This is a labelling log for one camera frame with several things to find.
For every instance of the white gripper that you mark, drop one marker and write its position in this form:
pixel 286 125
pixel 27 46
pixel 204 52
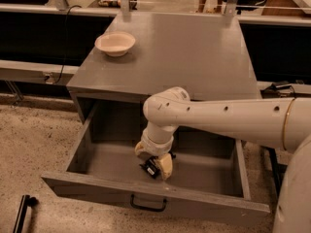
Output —
pixel 157 149

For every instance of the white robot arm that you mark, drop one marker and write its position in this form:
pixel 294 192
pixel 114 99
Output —
pixel 277 123

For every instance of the grey open drawer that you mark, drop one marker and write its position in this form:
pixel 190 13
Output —
pixel 209 178

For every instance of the grey wooden cabinet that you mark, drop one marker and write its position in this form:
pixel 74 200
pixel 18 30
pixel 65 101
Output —
pixel 204 54

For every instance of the white bowl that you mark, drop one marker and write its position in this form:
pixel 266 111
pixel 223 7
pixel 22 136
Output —
pixel 115 43

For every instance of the black metal leg right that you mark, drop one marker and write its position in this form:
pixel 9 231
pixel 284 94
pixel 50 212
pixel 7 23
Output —
pixel 278 170

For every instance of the black metal bar left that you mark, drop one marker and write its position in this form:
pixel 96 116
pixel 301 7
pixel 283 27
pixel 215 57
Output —
pixel 26 202

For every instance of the black drawer handle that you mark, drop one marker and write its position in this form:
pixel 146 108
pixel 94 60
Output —
pixel 147 204

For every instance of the grey metal rail frame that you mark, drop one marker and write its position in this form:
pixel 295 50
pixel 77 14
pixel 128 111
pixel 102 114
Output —
pixel 31 72

